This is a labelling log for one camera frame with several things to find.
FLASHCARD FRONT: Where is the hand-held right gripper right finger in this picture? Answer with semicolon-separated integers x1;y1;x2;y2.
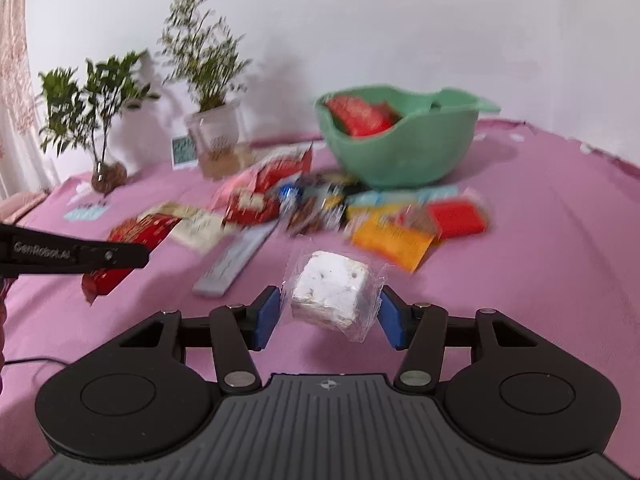
377;285;539;393

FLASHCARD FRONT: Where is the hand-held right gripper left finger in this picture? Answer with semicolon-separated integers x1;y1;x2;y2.
117;286;282;395

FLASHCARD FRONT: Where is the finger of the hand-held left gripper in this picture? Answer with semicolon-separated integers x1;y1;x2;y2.
79;242;151;276

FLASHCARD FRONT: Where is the red patterned snack packet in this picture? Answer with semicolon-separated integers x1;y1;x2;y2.
81;266;136;307

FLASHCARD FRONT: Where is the white nougat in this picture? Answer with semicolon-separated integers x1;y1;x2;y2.
281;247;391;343

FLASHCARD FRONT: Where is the orange snack packet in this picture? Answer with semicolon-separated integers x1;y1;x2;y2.
350;207;437;274

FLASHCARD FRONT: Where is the cream snack packet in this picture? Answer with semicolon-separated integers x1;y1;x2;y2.
170;209;241;255

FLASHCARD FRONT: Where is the red label cookie packet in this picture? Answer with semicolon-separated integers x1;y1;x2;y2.
427;199;489;239

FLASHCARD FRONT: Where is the green plastic bowl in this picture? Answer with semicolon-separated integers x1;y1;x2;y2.
314;85;502;188

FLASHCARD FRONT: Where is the bright red snack packet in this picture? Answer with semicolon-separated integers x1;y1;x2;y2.
325;95;401;138

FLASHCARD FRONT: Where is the red gold ornate packet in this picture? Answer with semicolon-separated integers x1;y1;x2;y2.
107;212;182;251

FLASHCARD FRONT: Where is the pink cushion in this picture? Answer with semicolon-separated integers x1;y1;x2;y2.
0;190;51;223

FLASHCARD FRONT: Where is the grey white long packet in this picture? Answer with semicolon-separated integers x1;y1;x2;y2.
192;220;279;298

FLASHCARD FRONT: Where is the plant in glass vase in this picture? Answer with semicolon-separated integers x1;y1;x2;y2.
37;50;161;196

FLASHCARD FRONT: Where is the dark brown snack packet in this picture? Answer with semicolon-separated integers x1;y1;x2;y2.
287;195;348;236

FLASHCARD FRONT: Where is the white digital clock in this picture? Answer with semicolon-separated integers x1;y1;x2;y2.
171;135;200;171

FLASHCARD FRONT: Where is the plant in white cup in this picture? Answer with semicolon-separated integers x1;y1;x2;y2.
157;0;253;181

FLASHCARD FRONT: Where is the pink printed cloth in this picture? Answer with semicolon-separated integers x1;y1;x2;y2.
0;120;640;480

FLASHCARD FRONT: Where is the patterned curtain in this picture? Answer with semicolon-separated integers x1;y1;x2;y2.
0;0;63;201

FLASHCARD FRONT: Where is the black cable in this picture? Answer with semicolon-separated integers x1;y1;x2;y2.
5;356;68;367

